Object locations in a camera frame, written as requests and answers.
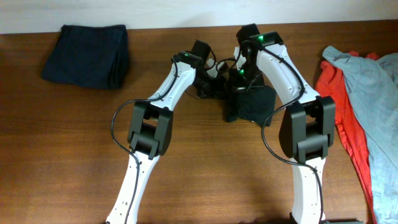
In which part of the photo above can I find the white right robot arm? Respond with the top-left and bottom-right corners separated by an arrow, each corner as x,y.
234,24 -> 336,223

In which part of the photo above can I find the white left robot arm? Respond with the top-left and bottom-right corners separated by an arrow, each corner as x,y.
106,40 -> 211,224

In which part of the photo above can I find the folded navy blue garment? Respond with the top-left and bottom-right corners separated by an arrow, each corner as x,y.
41,24 -> 130,90

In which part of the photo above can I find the light blue grey t-shirt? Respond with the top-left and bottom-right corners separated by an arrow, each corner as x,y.
322,46 -> 397,223

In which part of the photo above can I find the dark green t-shirt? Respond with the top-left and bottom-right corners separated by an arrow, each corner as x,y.
193,69 -> 276,126

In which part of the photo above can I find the red t-shirt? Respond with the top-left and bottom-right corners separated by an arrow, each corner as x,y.
315,60 -> 377,223

